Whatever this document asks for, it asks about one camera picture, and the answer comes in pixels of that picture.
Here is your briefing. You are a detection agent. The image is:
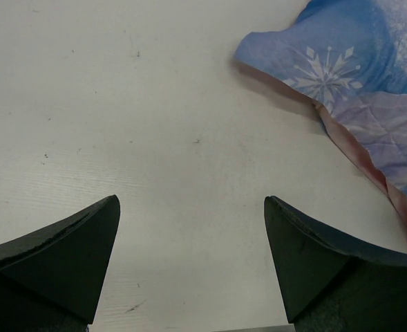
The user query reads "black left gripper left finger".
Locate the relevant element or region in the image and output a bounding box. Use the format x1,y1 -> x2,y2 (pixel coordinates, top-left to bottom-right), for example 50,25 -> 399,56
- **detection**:
0,195 -> 120,331

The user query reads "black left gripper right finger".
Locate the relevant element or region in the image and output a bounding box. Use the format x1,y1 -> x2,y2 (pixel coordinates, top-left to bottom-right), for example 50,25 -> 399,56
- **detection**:
264,196 -> 407,331

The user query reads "pink and blue printed pillowcase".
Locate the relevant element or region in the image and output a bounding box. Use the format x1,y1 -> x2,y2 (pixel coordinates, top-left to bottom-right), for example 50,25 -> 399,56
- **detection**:
234,1 -> 407,223

